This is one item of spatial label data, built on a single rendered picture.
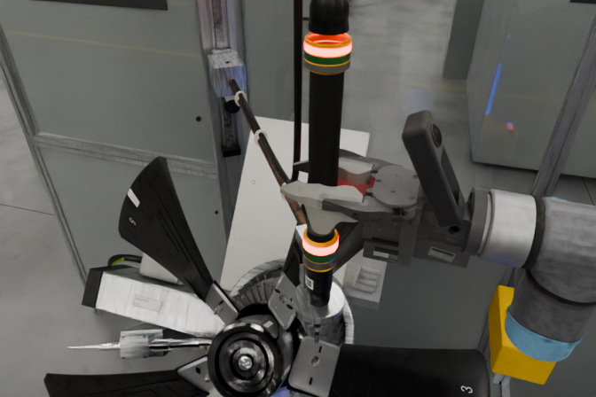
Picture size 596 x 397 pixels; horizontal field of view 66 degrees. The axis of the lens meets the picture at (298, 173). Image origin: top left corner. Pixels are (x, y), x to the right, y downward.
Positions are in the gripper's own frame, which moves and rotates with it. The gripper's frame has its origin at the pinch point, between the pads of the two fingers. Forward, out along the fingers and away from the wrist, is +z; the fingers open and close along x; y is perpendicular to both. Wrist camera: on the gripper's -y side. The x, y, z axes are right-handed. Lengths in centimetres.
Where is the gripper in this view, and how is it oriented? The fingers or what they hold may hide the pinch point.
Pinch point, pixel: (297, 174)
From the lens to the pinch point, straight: 51.4
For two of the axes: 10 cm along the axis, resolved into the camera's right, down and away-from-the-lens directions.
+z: -9.6, -1.7, 2.4
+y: -0.1, 8.2, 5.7
